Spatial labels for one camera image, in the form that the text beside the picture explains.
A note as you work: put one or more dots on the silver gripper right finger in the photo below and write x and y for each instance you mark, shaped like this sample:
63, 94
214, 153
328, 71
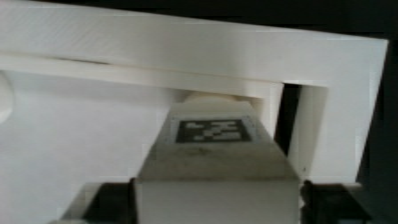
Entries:
331, 206

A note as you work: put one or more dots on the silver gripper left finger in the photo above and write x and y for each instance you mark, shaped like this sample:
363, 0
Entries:
104, 204

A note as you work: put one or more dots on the white square tabletop part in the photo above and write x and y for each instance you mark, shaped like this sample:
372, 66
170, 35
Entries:
83, 110

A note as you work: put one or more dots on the white right fence piece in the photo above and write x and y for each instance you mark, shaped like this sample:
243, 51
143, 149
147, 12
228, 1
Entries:
339, 126

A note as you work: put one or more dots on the white front fence bar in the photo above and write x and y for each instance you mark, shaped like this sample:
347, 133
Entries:
184, 44

